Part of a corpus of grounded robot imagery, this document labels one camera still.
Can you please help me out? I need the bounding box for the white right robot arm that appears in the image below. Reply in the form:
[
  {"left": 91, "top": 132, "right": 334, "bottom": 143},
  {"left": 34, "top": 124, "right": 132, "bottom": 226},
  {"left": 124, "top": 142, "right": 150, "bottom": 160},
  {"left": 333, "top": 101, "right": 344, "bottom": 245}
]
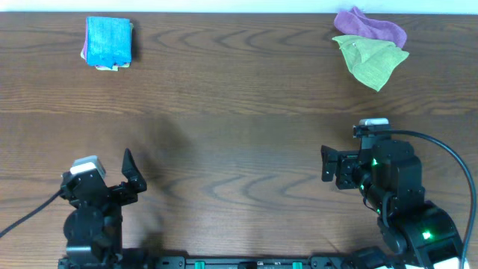
[{"left": 321, "top": 140, "right": 464, "bottom": 268}]

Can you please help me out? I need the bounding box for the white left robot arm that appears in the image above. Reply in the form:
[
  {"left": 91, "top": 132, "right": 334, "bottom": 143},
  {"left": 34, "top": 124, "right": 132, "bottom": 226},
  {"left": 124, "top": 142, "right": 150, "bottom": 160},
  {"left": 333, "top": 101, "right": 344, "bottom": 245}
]
[{"left": 58, "top": 149, "right": 147, "bottom": 268}]

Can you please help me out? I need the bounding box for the folded green cloth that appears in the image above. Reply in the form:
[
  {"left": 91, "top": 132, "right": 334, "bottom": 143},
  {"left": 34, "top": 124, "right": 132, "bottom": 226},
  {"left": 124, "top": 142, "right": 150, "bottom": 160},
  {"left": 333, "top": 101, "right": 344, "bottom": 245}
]
[{"left": 80, "top": 22, "right": 134, "bottom": 72}]

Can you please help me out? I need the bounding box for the folded purple cloth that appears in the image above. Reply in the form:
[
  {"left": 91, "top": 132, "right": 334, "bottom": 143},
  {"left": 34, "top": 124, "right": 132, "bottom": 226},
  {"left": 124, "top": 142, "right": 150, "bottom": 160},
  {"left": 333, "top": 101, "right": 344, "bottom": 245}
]
[{"left": 81, "top": 22, "right": 89, "bottom": 61}]

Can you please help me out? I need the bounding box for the blue microfiber cloth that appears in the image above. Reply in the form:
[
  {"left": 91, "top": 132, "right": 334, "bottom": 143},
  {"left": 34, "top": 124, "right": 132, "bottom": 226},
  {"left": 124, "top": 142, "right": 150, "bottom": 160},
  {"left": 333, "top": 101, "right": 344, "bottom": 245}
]
[{"left": 85, "top": 16, "right": 133, "bottom": 69}]

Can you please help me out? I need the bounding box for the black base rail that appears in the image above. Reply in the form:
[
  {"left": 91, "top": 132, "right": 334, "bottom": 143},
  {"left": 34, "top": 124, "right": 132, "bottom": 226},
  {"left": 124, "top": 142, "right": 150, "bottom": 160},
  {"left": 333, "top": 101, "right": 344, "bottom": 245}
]
[{"left": 57, "top": 256, "right": 346, "bottom": 269}]

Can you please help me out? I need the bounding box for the crumpled purple cloth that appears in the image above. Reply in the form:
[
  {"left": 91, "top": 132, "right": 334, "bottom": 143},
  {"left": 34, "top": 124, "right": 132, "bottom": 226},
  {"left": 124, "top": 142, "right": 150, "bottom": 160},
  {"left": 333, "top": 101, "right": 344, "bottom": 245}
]
[{"left": 334, "top": 6, "right": 407, "bottom": 49}]

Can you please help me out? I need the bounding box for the crumpled green cloth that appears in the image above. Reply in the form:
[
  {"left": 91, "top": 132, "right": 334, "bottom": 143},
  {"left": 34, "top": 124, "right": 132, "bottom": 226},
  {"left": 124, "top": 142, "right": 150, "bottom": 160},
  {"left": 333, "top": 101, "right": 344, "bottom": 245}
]
[{"left": 332, "top": 35, "right": 409, "bottom": 92}]

